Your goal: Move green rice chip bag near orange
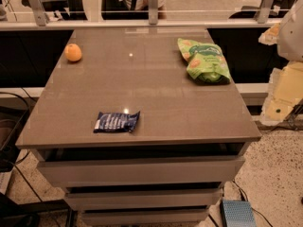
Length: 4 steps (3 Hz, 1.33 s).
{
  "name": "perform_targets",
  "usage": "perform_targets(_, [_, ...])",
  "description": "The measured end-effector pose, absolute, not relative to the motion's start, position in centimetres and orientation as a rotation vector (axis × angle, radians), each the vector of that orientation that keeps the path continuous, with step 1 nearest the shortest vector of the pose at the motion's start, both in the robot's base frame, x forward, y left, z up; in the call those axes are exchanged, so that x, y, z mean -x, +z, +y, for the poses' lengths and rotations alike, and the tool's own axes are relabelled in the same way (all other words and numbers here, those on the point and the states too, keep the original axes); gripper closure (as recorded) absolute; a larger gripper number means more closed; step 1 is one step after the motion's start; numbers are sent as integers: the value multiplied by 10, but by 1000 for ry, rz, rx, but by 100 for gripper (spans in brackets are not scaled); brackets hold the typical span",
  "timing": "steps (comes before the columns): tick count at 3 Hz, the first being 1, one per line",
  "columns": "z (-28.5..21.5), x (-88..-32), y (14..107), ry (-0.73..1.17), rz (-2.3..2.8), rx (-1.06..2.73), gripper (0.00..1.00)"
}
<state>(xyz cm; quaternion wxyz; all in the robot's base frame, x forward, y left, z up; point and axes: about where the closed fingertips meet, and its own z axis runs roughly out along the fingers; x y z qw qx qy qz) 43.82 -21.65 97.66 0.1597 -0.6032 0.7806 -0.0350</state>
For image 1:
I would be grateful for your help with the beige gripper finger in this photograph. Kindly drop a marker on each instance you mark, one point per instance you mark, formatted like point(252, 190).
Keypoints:
point(269, 37)
point(285, 91)

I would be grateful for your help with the green rice chip bag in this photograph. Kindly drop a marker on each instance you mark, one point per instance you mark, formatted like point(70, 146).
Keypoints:
point(205, 62)

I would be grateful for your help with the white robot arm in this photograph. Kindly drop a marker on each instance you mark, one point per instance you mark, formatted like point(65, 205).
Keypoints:
point(290, 35)

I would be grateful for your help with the black office chair right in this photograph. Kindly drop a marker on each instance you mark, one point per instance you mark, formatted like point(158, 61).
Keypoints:
point(272, 8)

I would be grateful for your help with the black office chair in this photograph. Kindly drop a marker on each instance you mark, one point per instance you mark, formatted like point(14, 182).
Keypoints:
point(68, 9)
point(272, 8)

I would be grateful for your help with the top grey drawer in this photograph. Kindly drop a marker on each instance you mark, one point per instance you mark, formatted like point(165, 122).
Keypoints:
point(141, 171)

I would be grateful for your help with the grey drawer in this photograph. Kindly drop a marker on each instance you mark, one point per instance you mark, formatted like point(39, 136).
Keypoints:
point(141, 171)
point(143, 199)
point(144, 217)

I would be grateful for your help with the blue perforated box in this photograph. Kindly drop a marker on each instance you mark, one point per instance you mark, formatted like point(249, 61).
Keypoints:
point(237, 214)

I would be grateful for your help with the middle grey drawer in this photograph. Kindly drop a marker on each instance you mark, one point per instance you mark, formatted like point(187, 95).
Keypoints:
point(143, 199)

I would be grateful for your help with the grey drawer cabinet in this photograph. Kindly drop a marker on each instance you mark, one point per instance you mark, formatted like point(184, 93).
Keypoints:
point(130, 70)

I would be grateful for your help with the bottom grey drawer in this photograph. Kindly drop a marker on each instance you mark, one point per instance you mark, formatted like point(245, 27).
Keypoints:
point(144, 217)

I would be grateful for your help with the blue snack packet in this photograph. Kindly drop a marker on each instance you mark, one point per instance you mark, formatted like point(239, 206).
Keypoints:
point(116, 122)

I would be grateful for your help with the orange fruit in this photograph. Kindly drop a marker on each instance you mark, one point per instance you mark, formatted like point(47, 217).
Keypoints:
point(72, 52)

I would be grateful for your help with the black office chair left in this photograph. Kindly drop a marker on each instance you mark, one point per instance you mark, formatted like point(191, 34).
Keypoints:
point(68, 9)

